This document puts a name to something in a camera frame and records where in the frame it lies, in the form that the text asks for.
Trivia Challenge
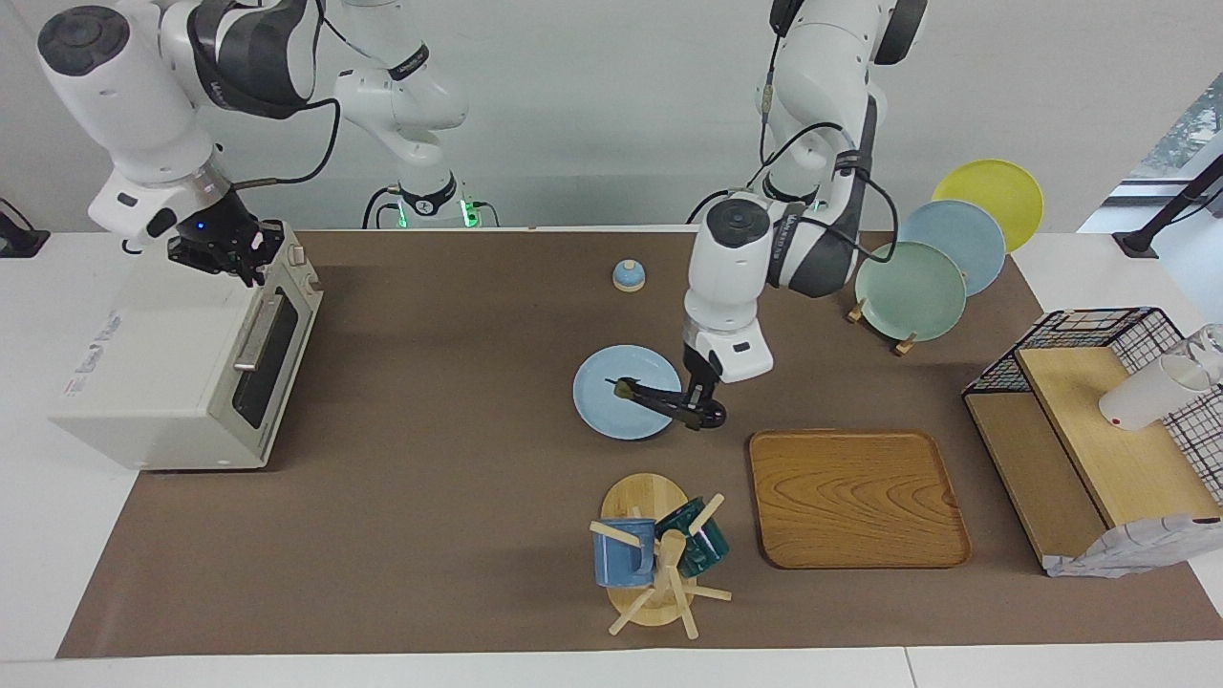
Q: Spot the dark purple eggplant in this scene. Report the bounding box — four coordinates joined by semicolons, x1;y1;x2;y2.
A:
608;376;728;432

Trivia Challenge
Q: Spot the glass oven door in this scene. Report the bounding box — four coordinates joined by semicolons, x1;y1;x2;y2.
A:
227;283;325;465

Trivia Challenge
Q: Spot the light blue plate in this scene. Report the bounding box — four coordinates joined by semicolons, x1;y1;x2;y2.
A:
896;200;1008;297
572;345;685;441

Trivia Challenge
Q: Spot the white toaster oven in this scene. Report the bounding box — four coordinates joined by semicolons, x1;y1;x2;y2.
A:
50;229;325;472

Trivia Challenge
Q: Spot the wooden mug tree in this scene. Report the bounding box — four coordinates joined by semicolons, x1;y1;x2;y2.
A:
589;473;735;641

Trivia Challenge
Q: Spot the dark green mug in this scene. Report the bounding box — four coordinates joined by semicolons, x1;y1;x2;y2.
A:
654;497;732;579

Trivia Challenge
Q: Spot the blue mug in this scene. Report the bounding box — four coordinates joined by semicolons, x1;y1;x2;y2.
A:
592;518;658;590

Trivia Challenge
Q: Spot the rectangular wooden tray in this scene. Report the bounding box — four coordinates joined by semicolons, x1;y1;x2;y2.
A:
748;430;973;570

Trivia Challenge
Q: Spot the black stand base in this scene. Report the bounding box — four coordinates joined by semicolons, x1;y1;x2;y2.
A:
0;198;51;259

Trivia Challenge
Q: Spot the wooden plate rack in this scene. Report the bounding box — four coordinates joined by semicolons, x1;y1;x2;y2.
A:
847;298;920;357

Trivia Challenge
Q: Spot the pale green plate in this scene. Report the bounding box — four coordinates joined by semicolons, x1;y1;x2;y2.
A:
854;241;968;343

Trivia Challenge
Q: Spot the brown table mat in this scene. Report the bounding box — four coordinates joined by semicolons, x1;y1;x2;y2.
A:
55;229;1223;660

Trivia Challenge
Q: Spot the yellow plate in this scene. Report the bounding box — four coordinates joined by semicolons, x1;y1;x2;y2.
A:
932;159;1045;255

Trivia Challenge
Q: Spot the white cup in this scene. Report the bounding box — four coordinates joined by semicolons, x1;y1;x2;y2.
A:
1098;353;1215;432

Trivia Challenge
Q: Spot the grey marble pattern cloth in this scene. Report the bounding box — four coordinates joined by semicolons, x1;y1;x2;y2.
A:
1045;513;1223;580

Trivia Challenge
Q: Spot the black metal stand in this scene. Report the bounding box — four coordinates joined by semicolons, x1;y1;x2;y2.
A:
1113;153;1223;260

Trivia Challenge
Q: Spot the clear glass cup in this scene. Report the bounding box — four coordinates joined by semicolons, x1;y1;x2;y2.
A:
1188;323;1223;383

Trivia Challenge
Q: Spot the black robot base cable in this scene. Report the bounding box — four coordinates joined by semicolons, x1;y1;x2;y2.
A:
362;184;403;230
687;186;757;228

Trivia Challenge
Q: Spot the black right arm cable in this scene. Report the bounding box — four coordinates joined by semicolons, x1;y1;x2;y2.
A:
229;17;344;193

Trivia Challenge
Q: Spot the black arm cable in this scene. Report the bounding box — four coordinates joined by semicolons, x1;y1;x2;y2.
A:
229;17;344;193
759;55;900;266

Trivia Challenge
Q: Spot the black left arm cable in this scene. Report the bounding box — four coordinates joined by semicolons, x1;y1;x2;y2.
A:
759;55;900;266

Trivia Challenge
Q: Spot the wooden shelf black wire mesh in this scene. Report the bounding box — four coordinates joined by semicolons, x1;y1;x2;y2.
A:
962;307;1223;580

